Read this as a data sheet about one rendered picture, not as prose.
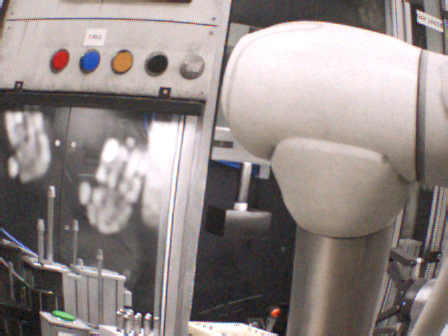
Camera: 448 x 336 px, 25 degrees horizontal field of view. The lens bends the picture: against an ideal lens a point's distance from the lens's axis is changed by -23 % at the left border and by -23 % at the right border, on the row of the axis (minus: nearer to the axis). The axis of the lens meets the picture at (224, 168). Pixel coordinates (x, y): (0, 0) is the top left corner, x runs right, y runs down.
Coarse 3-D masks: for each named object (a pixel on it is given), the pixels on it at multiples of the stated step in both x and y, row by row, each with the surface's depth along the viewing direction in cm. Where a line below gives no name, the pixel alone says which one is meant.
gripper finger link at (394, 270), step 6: (390, 264) 165; (396, 264) 166; (390, 270) 164; (396, 270) 164; (402, 270) 164; (390, 276) 164; (396, 276) 162; (402, 276) 162; (396, 282) 161; (402, 282) 161; (396, 288) 160; (402, 288) 158; (402, 294) 158
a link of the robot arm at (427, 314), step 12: (444, 264) 118; (444, 276) 118; (444, 288) 118; (432, 300) 120; (444, 300) 118; (432, 312) 120; (444, 312) 119; (420, 324) 122; (432, 324) 121; (444, 324) 121
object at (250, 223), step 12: (240, 168) 207; (240, 180) 207; (240, 192) 207; (240, 204) 207; (216, 216) 206; (228, 216) 203; (240, 216) 204; (252, 216) 205; (264, 216) 207; (216, 228) 205; (228, 228) 204; (240, 228) 205; (252, 228) 206; (264, 228) 207
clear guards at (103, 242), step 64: (256, 0) 181; (320, 0) 187; (384, 0) 195; (0, 128) 160; (64, 128) 167; (128, 128) 173; (0, 192) 162; (64, 192) 168; (128, 192) 174; (0, 256) 162; (64, 256) 169; (128, 256) 175; (0, 320) 162; (384, 320) 203
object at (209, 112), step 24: (408, 24) 198; (216, 48) 178; (216, 72) 179; (216, 96) 179; (192, 120) 178; (192, 144) 178; (192, 216) 180; (192, 240) 180; (192, 264) 180; (168, 288) 179; (192, 288) 181; (384, 288) 201; (168, 312) 179
